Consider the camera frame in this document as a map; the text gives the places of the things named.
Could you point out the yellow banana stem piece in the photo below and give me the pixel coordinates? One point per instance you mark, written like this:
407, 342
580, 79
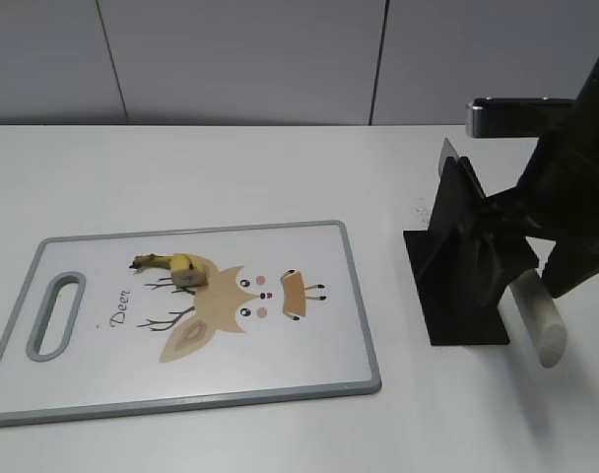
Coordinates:
185, 270

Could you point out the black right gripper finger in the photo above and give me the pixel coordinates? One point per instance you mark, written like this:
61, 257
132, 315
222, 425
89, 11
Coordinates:
572, 261
501, 252

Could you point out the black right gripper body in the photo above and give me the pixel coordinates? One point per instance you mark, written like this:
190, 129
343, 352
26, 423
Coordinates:
559, 189

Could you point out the black knife stand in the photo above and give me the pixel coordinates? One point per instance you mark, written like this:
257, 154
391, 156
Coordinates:
442, 260

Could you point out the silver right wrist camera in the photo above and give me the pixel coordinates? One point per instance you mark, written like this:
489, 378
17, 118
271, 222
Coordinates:
489, 118

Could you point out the white deer cutting board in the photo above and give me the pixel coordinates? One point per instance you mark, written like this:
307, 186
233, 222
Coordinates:
281, 318

